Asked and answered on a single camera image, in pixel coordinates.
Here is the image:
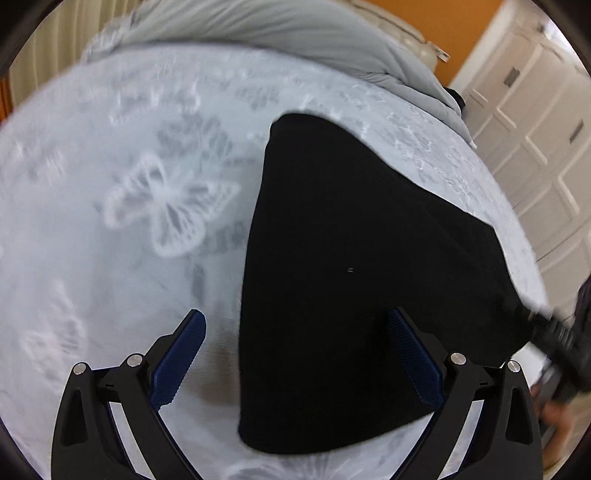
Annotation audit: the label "cream curtain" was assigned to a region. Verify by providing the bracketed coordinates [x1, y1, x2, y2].
[8, 0, 144, 109]

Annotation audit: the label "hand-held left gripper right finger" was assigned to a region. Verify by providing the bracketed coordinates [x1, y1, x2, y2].
[387, 308, 544, 480]

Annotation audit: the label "white wardrobe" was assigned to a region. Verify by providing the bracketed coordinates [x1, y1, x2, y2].
[450, 0, 591, 319]

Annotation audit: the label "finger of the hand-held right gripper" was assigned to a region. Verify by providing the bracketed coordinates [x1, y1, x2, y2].
[502, 298, 557, 340]

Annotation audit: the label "black pants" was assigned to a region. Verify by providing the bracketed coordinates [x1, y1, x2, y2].
[237, 113, 533, 456]

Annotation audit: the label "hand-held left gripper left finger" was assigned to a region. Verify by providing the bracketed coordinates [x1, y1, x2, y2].
[51, 309, 208, 480]

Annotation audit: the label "bed with butterfly sheet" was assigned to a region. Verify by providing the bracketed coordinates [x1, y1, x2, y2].
[0, 44, 555, 480]

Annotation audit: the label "cream padded headboard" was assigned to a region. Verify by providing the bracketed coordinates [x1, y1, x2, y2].
[348, 0, 451, 65]

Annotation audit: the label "person's right hand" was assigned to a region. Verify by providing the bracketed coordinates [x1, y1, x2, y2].
[530, 383, 579, 432]

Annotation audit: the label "grey duvet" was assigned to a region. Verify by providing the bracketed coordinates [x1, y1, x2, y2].
[82, 0, 477, 149]

